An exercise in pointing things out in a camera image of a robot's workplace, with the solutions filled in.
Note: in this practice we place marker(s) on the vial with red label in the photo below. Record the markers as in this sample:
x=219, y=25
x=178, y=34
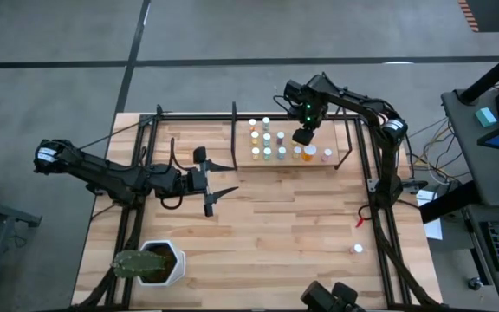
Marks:
x=280, y=137

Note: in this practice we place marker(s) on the black monitor pole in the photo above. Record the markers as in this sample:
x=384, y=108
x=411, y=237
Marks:
x=492, y=73

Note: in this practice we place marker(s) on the teal box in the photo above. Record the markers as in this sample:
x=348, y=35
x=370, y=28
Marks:
x=486, y=117

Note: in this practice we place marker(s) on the large orange medicine bottle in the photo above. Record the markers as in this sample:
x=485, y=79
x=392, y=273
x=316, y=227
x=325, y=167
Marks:
x=309, y=151

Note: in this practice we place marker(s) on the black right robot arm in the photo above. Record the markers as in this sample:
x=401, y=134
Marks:
x=390, y=160

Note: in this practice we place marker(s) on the white hexagonal plant pot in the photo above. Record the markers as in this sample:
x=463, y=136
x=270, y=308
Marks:
x=179, y=264

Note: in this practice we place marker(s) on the white paper sheet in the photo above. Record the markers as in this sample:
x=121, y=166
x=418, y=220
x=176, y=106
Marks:
x=433, y=227

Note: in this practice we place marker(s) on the black caster wheel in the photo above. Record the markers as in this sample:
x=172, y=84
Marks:
x=475, y=284

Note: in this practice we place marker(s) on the small white bottle right edge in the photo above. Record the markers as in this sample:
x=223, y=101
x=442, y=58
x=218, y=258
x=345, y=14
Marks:
x=357, y=248

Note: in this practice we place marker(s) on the black aluminium table frame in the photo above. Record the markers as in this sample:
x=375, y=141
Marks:
x=189, y=117

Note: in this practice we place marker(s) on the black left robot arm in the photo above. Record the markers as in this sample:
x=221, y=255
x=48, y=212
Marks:
x=102, y=173

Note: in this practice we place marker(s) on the grey metal bench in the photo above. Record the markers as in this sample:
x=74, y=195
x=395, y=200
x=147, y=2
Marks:
x=7, y=210

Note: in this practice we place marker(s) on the black mat orange stripes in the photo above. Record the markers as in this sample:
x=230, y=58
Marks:
x=492, y=15

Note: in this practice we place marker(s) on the red tag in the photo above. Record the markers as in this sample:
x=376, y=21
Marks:
x=359, y=222

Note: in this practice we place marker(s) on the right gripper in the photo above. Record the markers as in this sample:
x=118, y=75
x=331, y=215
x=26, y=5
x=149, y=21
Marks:
x=303, y=136

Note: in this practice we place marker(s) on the pink medicine bottle white cap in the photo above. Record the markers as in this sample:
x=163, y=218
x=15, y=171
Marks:
x=327, y=153

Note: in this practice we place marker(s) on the black device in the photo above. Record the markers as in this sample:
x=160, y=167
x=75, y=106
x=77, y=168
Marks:
x=319, y=299

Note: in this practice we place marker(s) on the pale green medicine bottle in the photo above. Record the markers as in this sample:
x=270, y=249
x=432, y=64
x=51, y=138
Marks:
x=297, y=151

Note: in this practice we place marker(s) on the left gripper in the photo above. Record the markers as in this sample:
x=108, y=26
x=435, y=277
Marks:
x=196, y=180

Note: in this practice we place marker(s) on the grey desk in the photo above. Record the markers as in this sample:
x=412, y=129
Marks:
x=496, y=195

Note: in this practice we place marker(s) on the green cactus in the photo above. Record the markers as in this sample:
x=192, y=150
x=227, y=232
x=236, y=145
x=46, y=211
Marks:
x=139, y=263

